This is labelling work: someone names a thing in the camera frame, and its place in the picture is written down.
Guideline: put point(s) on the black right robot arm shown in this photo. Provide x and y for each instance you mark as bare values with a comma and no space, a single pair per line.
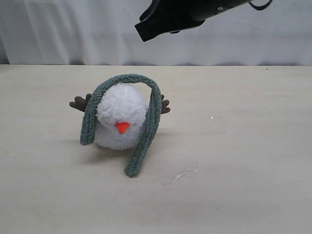
204,9

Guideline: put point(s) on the green fuzzy scarf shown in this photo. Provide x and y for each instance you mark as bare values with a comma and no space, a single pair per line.
152,94

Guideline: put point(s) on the white plush snowman toy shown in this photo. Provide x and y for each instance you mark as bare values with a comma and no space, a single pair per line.
120,117

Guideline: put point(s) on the white backdrop curtain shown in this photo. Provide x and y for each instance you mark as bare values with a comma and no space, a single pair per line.
102,32

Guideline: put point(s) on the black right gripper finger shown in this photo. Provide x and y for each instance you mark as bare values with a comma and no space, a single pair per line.
165,16

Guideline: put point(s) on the clear tape piece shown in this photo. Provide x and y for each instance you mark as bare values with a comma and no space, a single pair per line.
171,170

